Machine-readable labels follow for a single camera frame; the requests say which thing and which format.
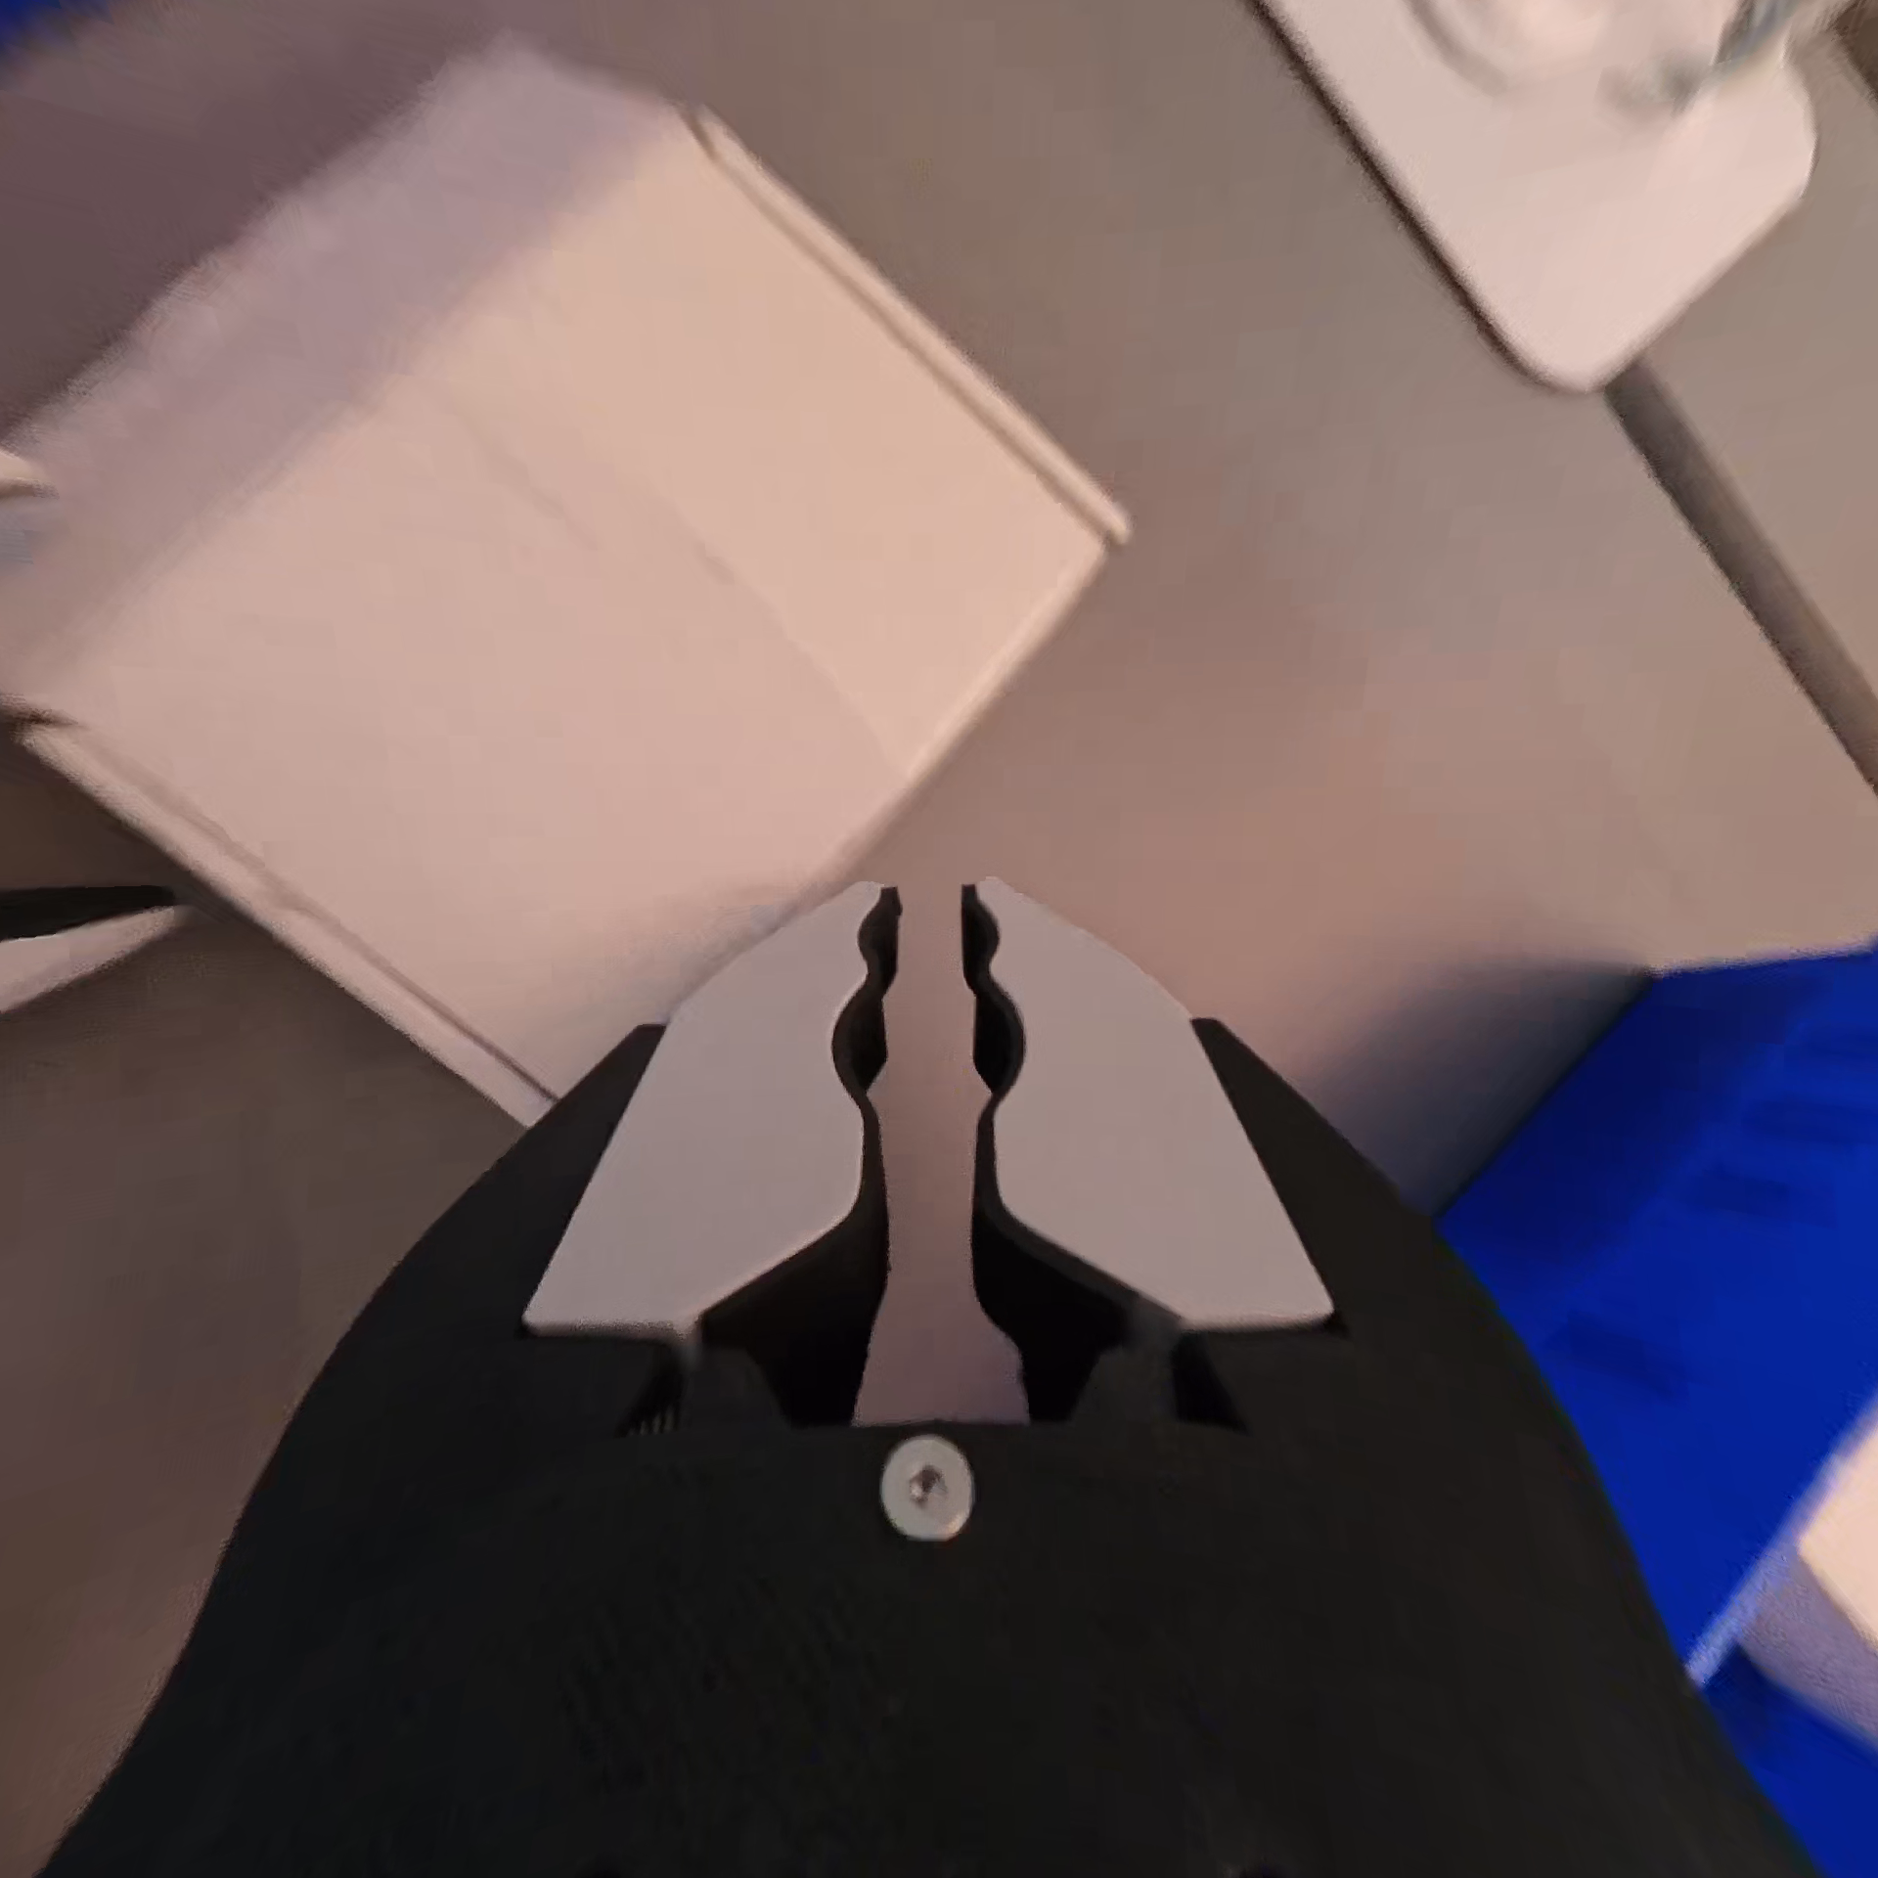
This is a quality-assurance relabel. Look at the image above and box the white cardboard box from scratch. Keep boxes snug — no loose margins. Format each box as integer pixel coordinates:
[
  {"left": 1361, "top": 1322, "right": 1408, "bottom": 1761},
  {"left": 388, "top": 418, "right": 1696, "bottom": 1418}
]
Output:
[{"left": 0, "top": 36, "right": 1132, "bottom": 1126}]

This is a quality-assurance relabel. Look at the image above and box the blue plastic bin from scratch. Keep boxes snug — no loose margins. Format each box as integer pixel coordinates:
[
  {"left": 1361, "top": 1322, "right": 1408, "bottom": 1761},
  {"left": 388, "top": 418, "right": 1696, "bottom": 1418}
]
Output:
[{"left": 1437, "top": 939, "right": 1878, "bottom": 1878}]

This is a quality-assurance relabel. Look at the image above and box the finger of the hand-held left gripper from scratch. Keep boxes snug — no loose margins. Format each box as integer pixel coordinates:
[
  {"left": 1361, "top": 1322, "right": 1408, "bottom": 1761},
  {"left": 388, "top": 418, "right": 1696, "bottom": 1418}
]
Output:
[{"left": 0, "top": 882, "right": 199, "bottom": 1016}]

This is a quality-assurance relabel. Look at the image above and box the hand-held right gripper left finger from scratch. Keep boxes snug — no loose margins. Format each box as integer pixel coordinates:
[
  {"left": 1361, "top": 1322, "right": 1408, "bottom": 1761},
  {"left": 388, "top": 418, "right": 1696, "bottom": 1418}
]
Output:
[{"left": 520, "top": 882, "right": 902, "bottom": 1422}]

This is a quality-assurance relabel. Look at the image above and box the clear drinking glass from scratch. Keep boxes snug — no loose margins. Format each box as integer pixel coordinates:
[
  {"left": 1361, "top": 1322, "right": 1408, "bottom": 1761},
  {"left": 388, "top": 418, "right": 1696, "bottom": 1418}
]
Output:
[{"left": 1408, "top": 0, "right": 1807, "bottom": 116}]

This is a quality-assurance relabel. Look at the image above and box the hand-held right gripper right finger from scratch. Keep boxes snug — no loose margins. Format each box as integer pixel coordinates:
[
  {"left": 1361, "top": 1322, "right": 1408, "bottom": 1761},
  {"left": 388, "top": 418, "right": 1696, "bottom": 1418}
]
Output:
[{"left": 958, "top": 875, "right": 1337, "bottom": 1422}]

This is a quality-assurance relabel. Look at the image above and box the white rounded tray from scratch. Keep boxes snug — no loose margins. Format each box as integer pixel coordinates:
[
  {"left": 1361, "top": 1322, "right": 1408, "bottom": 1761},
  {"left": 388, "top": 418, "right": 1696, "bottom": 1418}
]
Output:
[{"left": 1262, "top": 0, "right": 1823, "bottom": 392}]

